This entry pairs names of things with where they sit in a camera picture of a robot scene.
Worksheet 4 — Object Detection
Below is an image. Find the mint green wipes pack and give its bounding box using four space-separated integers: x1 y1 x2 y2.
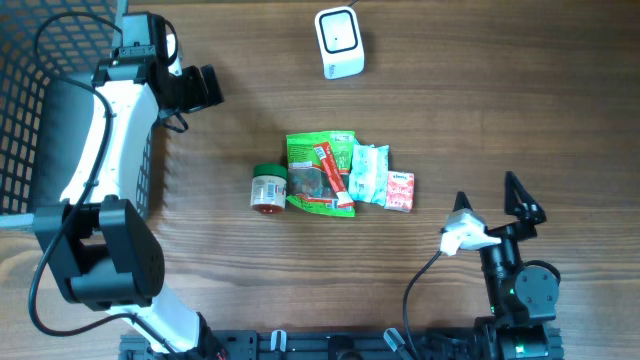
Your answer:
348 143 390 207

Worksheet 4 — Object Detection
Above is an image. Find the green lid spice jar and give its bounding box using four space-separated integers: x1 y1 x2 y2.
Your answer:
250 163 288 214

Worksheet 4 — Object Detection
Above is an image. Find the green gummy candy bag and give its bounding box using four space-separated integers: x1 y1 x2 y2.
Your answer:
286 130 355 218

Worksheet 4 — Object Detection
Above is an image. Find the red stick packet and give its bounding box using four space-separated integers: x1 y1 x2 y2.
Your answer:
314 142 354 208

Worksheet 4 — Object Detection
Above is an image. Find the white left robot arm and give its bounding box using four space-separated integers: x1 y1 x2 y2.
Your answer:
33 12 227 359

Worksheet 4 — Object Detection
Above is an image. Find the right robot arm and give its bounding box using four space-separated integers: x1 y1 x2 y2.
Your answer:
459 171 564 360

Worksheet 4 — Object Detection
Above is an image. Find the white barcode scanner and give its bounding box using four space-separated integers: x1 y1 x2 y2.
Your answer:
314 6 365 80

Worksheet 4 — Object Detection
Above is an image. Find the red Kleenex tissue pack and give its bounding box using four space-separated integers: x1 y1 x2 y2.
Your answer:
384 171 415 212

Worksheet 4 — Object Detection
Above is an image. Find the grey plastic basket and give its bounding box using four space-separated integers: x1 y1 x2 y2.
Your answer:
1 1 159 229

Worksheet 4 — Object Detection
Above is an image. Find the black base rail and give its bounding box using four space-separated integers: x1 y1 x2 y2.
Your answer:
118 327 565 360

